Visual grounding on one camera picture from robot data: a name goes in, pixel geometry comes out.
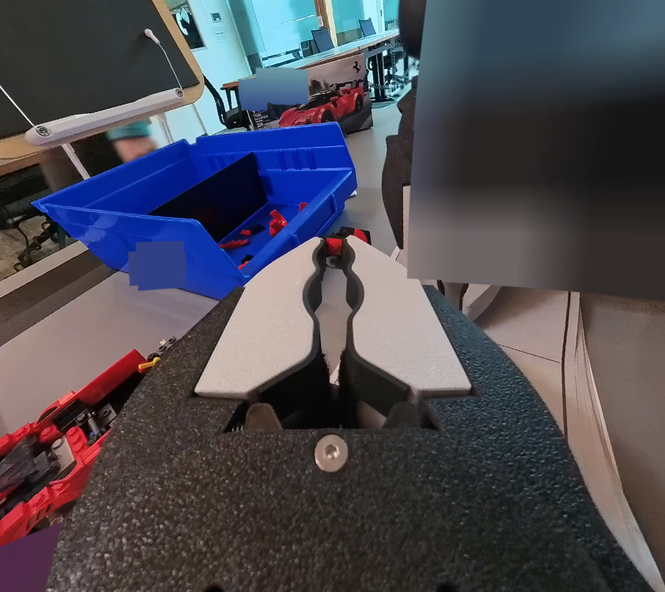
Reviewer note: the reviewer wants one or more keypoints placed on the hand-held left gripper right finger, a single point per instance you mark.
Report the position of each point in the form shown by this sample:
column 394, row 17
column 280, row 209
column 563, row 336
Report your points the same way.
column 400, row 337

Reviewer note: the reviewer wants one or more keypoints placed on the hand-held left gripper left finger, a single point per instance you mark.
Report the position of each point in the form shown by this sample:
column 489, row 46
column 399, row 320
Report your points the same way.
column 260, row 332

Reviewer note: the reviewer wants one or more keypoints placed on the red and black brick assembly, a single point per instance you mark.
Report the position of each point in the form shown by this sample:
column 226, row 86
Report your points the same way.
column 335, row 246

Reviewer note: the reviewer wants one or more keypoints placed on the white instruction booklet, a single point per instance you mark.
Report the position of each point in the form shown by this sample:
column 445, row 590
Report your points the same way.
column 587, row 420

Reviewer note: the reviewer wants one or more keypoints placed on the person's black clothing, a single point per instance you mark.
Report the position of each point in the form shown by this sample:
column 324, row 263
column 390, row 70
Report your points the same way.
column 402, row 160

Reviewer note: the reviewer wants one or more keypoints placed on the blue plastic bin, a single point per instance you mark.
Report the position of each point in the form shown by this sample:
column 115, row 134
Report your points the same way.
column 104, row 217

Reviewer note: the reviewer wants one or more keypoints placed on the black office chair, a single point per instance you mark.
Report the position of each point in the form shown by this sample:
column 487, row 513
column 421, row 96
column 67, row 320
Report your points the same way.
column 228, row 116
column 21, row 197

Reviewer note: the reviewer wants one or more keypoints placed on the toy car set box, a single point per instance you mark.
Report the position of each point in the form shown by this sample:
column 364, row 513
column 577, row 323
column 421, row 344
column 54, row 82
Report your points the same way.
column 337, row 98

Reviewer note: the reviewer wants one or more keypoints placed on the red toy brick car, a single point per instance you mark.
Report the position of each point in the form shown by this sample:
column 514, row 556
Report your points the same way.
column 52, row 493

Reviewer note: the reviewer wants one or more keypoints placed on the long office desk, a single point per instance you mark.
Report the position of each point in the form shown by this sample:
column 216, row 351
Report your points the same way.
column 343, row 47

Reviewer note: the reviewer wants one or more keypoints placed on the dark blue office chair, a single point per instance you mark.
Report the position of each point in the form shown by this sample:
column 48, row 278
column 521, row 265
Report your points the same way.
column 367, row 26
column 321, row 36

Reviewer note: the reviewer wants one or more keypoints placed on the black board with wooden rim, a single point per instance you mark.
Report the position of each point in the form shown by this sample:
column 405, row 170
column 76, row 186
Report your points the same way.
column 78, row 4

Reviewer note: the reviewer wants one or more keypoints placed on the framed wall sign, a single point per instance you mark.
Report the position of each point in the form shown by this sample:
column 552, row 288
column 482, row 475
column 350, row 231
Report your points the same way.
column 182, row 25

